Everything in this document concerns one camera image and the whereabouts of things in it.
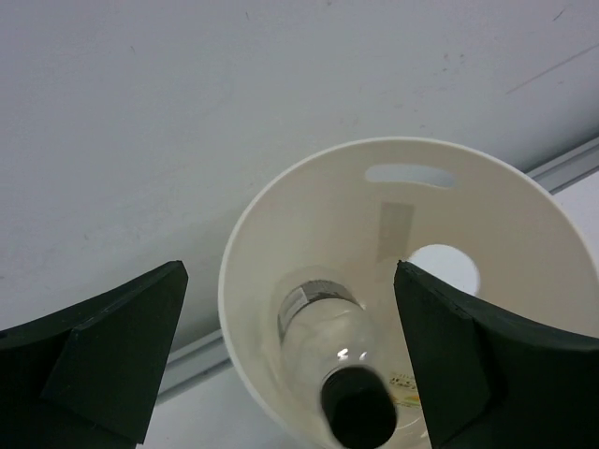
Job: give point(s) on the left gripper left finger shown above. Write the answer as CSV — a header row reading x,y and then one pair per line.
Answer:
x,y
88,376

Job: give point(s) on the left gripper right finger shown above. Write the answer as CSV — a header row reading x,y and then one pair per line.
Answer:
x,y
488,378

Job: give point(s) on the small black-capped clear bottle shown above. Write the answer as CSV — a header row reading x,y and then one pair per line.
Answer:
x,y
330,354

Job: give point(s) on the white plastic bin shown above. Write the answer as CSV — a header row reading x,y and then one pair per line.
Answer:
x,y
350,214

